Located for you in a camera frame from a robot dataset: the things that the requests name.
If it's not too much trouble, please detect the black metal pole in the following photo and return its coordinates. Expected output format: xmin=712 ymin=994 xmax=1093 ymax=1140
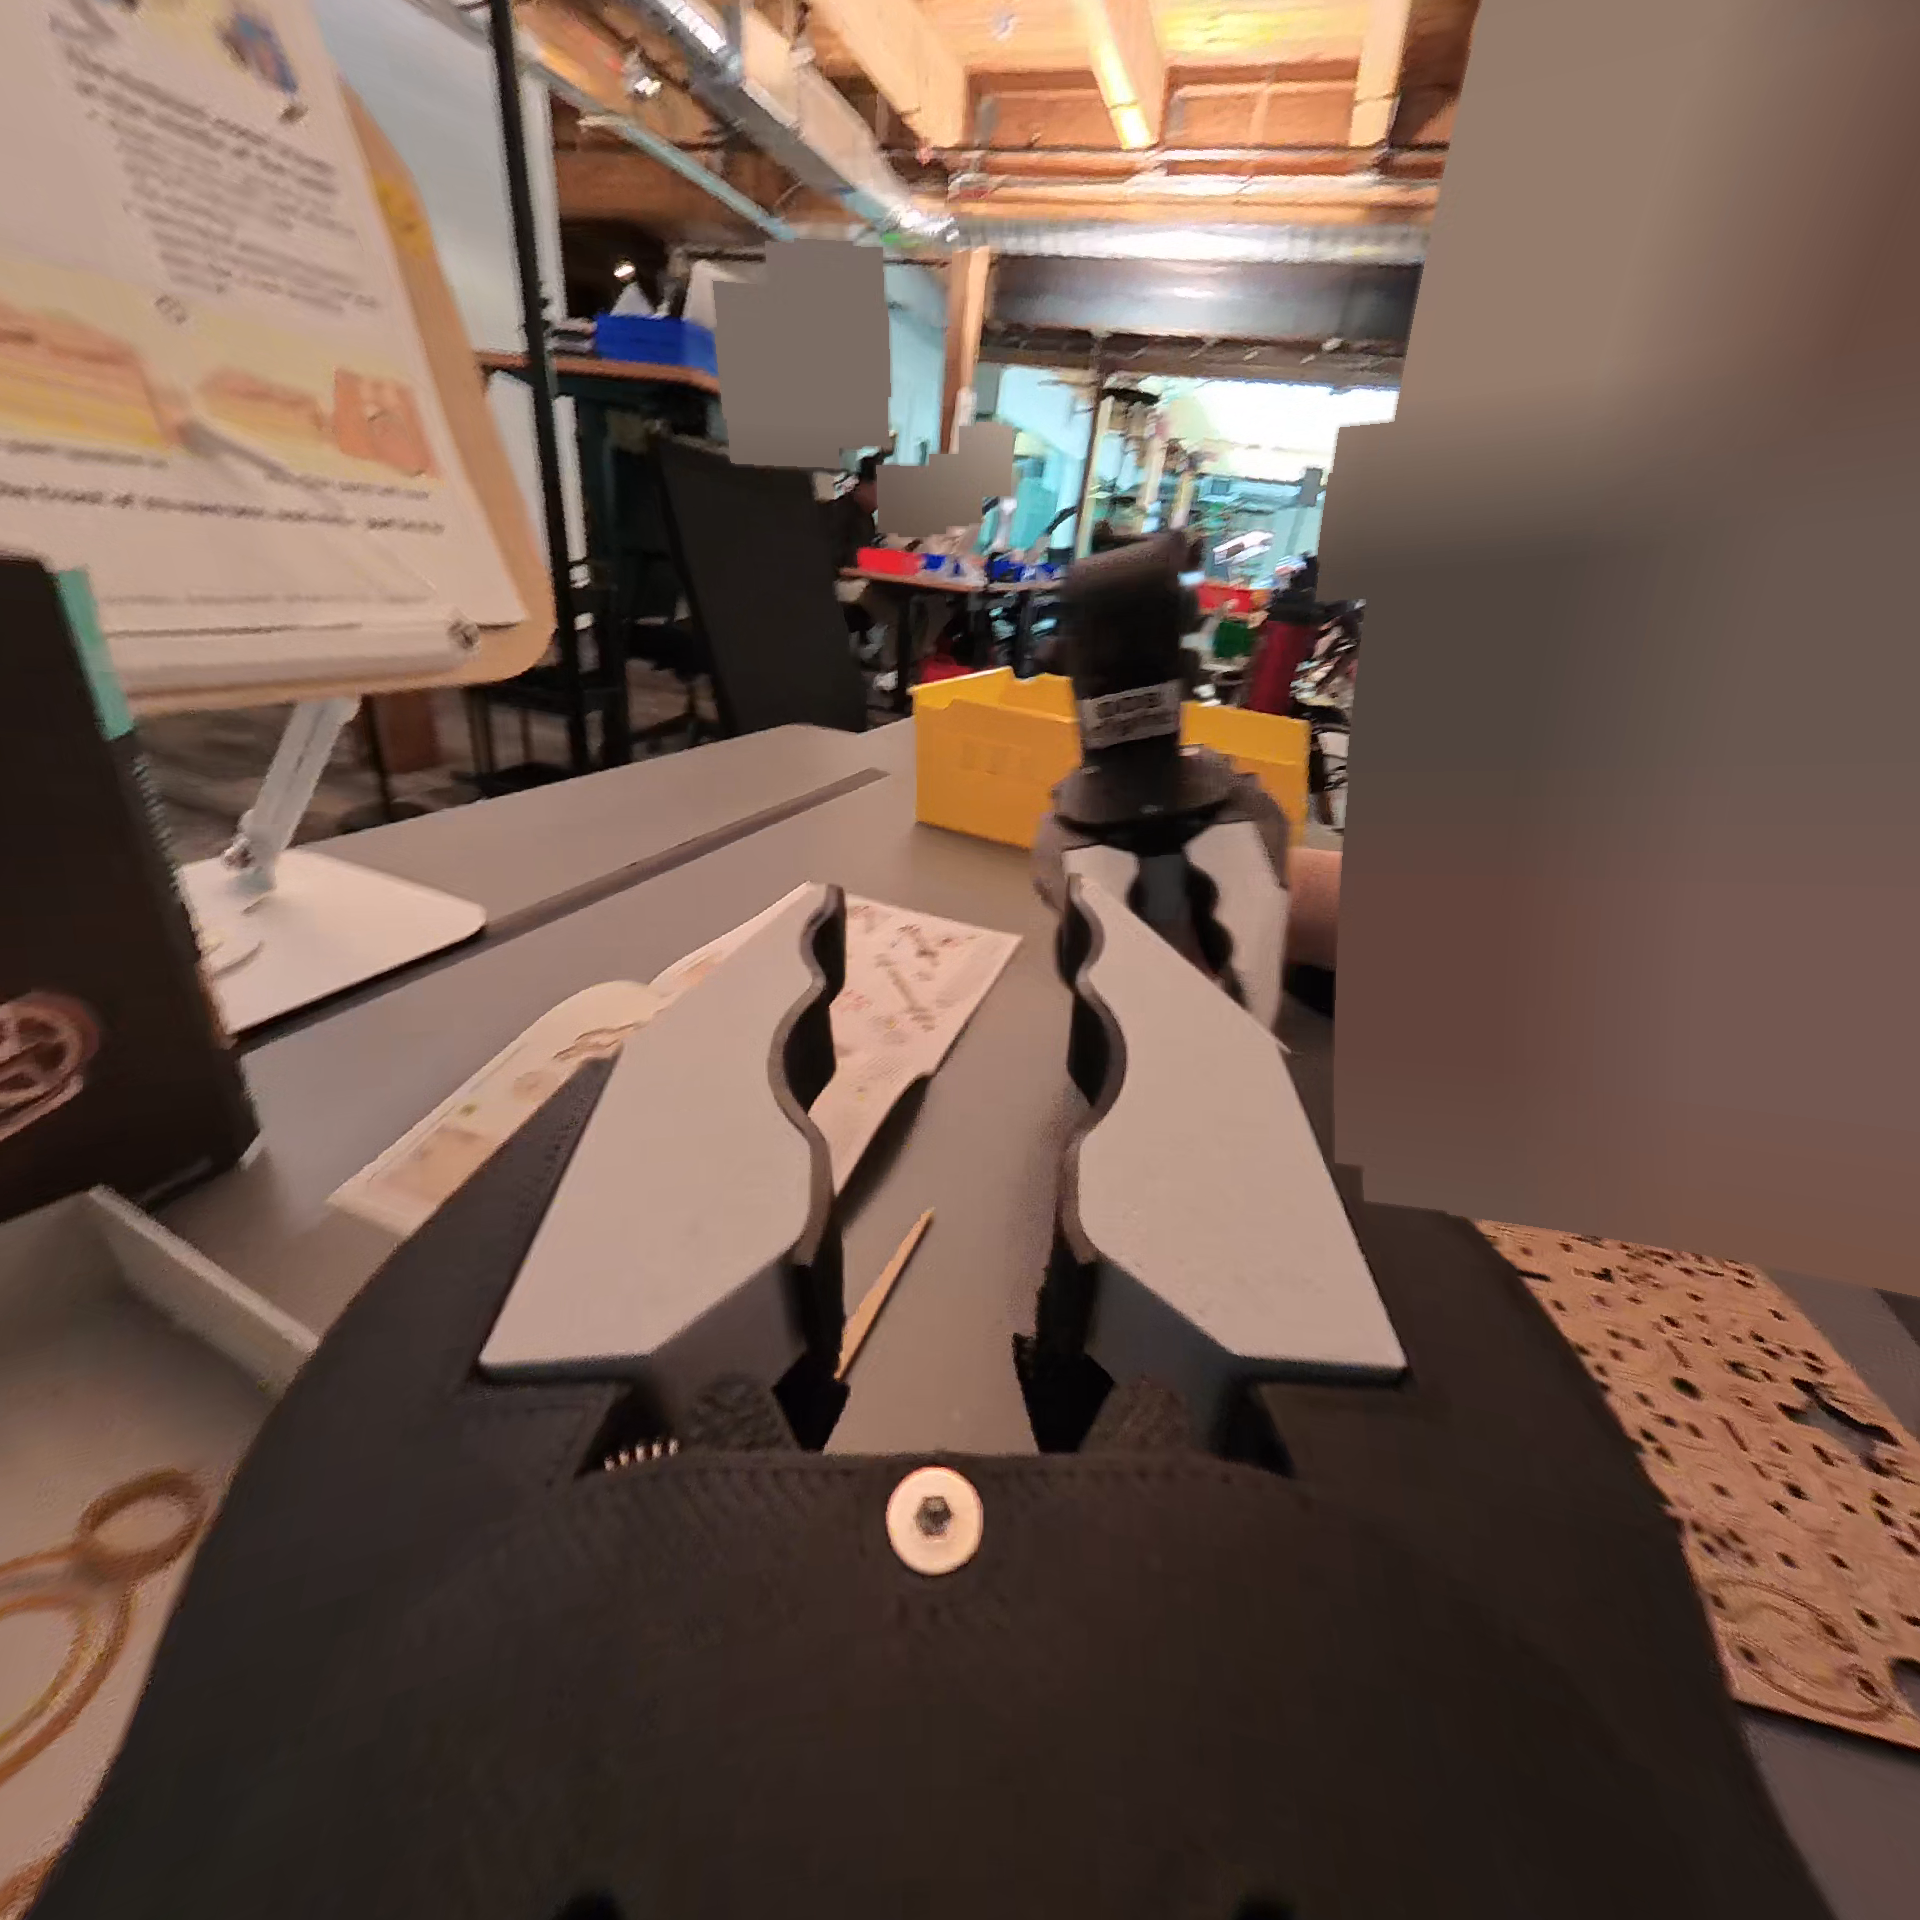
xmin=485 ymin=0 xmax=597 ymax=769

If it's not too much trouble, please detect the wooden document board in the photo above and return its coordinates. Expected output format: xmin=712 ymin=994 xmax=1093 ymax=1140
xmin=128 ymin=82 xmax=560 ymax=718

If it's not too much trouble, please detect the yellow plastic bin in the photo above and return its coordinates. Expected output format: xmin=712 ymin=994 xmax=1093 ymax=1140
xmin=910 ymin=667 xmax=1309 ymax=849

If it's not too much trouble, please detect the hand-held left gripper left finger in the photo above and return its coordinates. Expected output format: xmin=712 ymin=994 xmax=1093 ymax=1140
xmin=477 ymin=882 xmax=849 ymax=1403

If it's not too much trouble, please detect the printed instruction sheet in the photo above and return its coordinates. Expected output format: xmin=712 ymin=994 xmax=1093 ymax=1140
xmin=0 ymin=0 xmax=530 ymax=664

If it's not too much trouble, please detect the white box tray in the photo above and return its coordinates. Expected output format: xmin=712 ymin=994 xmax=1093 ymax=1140
xmin=0 ymin=1184 xmax=323 ymax=1920

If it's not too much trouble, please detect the blue storage bin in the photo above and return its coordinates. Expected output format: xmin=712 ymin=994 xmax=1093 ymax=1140
xmin=591 ymin=306 xmax=722 ymax=368

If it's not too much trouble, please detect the silver ventilation duct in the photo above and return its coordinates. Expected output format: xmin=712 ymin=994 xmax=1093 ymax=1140
xmin=600 ymin=0 xmax=963 ymax=250

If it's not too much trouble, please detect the black product box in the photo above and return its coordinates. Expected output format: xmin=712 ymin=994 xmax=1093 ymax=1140
xmin=0 ymin=555 xmax=260 ymax=1224

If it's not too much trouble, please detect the laser-cut wooden parts sheet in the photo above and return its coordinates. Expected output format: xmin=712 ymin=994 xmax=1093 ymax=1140
xmin=1476 ymin=1221 xmax=1920 ymax=1750

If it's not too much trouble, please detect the illustrated instruction booklet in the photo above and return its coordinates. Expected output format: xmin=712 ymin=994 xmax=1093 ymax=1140
xmin=327 ymin=884 xmax=1025 ymax=1239

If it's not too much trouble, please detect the white board stand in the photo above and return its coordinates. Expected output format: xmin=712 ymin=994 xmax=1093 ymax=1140
xmin=179 ymin=695 xmax=488 ymax=1039

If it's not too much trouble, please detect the black upright panel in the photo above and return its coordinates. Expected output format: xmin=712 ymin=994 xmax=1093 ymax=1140
xmin=652 ymin=434 xmax=873 ymax=736

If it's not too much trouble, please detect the thin wooden stick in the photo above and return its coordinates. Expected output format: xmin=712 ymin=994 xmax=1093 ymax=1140
xmin=832 ymin=1207 xmax=933 ymax=1381

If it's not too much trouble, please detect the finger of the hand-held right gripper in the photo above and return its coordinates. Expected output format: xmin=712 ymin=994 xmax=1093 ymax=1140
xmin=1182 ymin=826 xmax=1292 ymax=1041
xmin=1056 ymin=842 xmax=1167 ymax=918

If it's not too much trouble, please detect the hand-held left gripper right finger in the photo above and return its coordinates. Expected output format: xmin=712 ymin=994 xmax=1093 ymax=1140
xmin=1048 ymin=873 xmax=1413 ymax=1396

